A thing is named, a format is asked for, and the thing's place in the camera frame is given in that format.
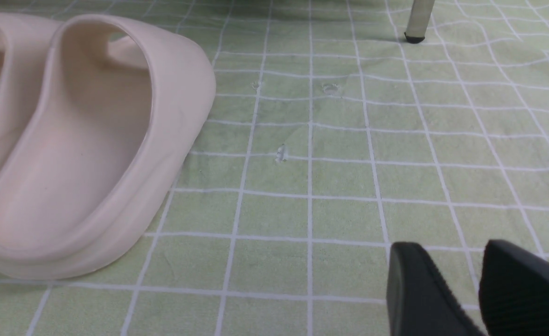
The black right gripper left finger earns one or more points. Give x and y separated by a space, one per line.
419 301

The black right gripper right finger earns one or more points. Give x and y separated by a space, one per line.
514 291

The green checkered table cloth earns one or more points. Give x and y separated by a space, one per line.
330 138

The cream foam slide left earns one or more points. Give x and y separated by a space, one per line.
24 44

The silver metal shoe rack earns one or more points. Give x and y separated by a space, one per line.
419 19

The cream foam slide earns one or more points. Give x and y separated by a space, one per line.
120 106
24 44

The cream foam slide right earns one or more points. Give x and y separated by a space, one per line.
120 106

